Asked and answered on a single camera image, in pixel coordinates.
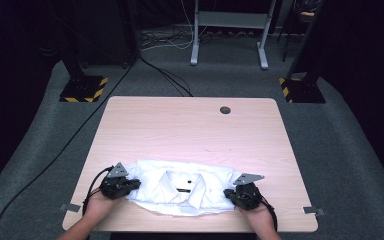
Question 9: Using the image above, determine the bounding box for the tangle of floor cables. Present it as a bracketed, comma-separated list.
[139, 0, 216, 52]

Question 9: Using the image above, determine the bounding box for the long black floor cable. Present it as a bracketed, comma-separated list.
[0, 54, 140, 240]

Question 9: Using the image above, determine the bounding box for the dark metal rack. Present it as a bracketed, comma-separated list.
[277, 0, 325, 63]

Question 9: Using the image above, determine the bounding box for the black cabinet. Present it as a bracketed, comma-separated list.
[74, 0, 140, 67]

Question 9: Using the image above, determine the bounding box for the black double floor cable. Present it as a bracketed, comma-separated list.
[139, 55, 194, 98]

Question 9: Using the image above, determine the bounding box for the white button-up shirt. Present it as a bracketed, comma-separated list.
[124, 158, 243, 218]

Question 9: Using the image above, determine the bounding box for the black stand with striped base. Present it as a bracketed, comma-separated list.
[59, 0, 109, 104]
[278, 0, 328, 104]

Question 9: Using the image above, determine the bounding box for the person's right hand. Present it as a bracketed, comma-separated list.
[241, 203, 277, 232]

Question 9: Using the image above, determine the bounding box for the hand-held gripper black cable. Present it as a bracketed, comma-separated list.
[82, 166, 113, 216]
[261, 197, 279, 232]

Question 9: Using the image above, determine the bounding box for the right hand-held gripper black cable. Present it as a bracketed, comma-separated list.
[261, 197, 279, 232]

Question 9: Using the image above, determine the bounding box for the person's left hand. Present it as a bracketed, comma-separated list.
[84, 188, 122, 218]

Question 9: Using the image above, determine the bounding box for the grey tape strip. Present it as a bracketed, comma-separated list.
[59, 203, 82, 213]
[302, 206, 326, 216]

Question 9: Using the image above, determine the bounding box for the left hand-held gripper black cable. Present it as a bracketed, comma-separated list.
[82, 166, 113, 216]

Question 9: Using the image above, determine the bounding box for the white metal stand frame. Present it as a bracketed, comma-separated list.
[189, 0, 278, 71]

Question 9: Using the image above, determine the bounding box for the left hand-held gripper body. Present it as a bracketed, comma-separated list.
[99, 162, 132, 200]

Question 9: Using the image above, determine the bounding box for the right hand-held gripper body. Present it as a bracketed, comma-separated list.
[232, 173, 266, 211]

